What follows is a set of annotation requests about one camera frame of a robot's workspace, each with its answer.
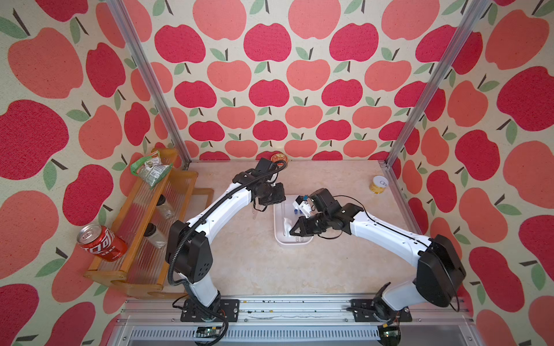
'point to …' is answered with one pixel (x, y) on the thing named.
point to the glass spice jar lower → (151, 233)
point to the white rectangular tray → (282, 240)
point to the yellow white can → (379, 184)
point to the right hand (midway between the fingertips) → (291, 236)
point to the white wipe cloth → (287, 223)
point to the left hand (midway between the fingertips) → (287, 201)
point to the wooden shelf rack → (143, 224)
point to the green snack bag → (151, 169)
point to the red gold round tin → (279, 156)
